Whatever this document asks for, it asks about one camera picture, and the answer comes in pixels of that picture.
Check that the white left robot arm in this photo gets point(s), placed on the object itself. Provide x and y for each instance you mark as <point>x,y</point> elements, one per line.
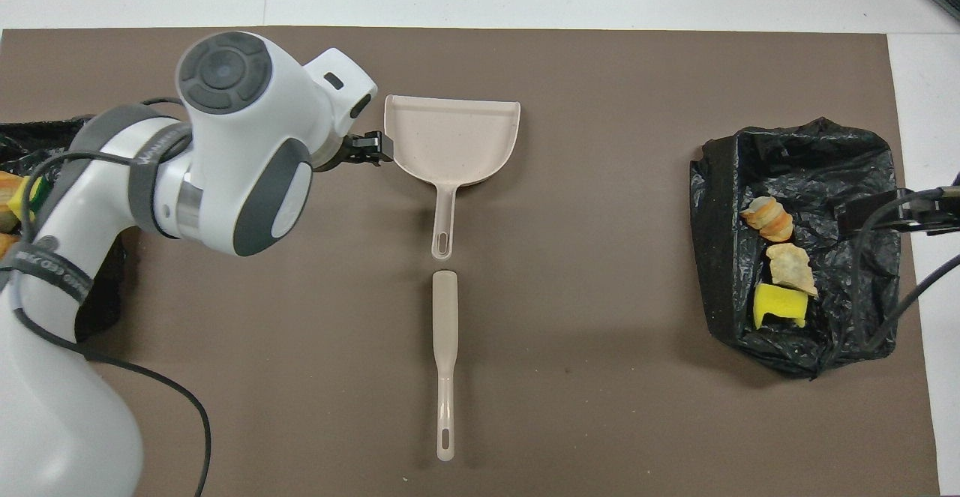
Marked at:
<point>240,145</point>

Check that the notched yellow sponge piece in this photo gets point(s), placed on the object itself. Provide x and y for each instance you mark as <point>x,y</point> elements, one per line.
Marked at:
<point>780,303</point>

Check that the beige hand brush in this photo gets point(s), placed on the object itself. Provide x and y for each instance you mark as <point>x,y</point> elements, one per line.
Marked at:
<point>445,317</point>

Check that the pale dumpling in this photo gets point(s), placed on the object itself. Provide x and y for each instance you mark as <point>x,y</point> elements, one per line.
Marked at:
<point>789,266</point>

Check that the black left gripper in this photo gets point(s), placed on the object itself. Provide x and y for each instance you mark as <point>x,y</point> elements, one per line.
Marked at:
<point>341,154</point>

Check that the open black bag bin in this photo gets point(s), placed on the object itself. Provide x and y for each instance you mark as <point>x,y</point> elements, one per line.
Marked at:
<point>795,152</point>

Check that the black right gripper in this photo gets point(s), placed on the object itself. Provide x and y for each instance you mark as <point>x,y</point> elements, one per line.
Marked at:
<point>930,216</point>

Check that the orange striped croissant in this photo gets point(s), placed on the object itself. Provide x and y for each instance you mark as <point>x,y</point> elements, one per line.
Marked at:
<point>766,218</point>

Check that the brown table mat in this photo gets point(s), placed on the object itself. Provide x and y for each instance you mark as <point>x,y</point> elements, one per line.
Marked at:
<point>600,407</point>

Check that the beige plastic dustpan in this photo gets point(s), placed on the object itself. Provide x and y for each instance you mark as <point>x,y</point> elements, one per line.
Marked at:
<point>450,137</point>

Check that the crumpled black bag bin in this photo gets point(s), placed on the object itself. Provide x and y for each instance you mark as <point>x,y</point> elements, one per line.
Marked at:
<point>101,287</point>

